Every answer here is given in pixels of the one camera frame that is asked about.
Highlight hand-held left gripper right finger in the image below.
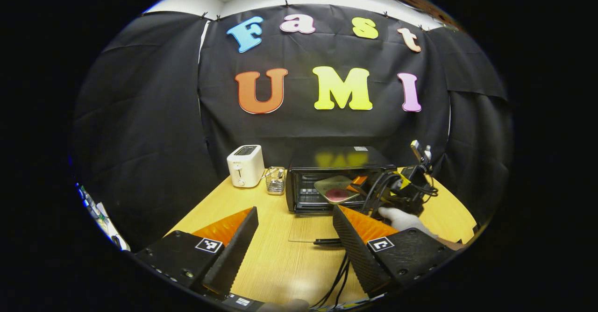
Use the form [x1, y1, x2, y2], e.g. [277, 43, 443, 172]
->
[332, 204, 457, 299]

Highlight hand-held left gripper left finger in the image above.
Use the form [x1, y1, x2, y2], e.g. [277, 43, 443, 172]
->
[135, 206, 259, 297]

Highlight white square plate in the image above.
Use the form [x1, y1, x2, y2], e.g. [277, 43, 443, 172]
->
[314, 175, 361, 205]

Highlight black electric oven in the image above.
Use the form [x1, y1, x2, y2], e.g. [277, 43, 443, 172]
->
[285, 146, 398, 246]

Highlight white toaster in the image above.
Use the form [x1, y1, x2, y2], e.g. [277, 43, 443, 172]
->
[227, 144, 265, 188]

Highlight white and blue papers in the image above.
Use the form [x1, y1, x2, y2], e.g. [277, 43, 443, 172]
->
[77, 184, 130, 252]

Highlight black cable bundle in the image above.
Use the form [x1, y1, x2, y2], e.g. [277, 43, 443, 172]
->
[311, 253, 351, 309]

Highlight wire mesh basket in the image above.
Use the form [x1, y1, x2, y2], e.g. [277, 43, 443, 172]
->
[265, 166, 287, 196]

